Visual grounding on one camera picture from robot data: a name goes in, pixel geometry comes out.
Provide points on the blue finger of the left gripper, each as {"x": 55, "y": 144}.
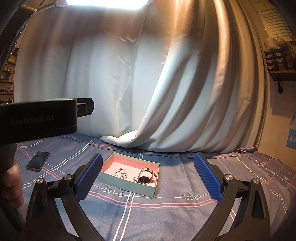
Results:
{"x": 84, "y": 106}

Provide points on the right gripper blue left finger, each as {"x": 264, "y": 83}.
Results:
{"x": 43, "y": 221}

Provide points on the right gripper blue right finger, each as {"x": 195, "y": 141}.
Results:
{"x": 252, "y": 220}

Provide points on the rose gold wrist watch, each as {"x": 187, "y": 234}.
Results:
{"x": 146, "y": 175}

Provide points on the person's left hand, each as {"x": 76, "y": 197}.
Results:
{"x": 12, "y": 190}

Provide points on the black smartphone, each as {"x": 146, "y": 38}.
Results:
{"x": 38, "y": 161}

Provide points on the blue plaid bed sheet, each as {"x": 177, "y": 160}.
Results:
{"x": 181, "y": 203}

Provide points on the teal box pink interior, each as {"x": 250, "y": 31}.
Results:
{"x": 122, "y": 172}

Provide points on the white draped curtain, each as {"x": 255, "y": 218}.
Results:
{"x": 173, "y": 76}

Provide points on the dark jars on shelf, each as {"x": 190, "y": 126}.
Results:
{"x": 279, "y": 54}

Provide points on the blue wall poster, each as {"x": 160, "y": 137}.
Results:
{"x": 291, "y": 141}

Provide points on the wooden wall shelf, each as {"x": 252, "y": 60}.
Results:
{"x": 282, "y": 75}

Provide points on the white paper wall notice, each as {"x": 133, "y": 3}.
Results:
{"x": 275, "y": 25}

